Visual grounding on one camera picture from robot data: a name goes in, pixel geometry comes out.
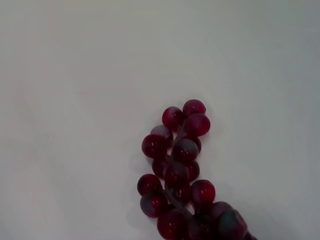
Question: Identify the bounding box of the dark red grape bunch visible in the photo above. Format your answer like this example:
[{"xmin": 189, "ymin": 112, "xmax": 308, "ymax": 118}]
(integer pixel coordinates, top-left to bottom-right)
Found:
[{"xmin": 136, "ymin": 99, "xmax": 258, "ymax": 240}]

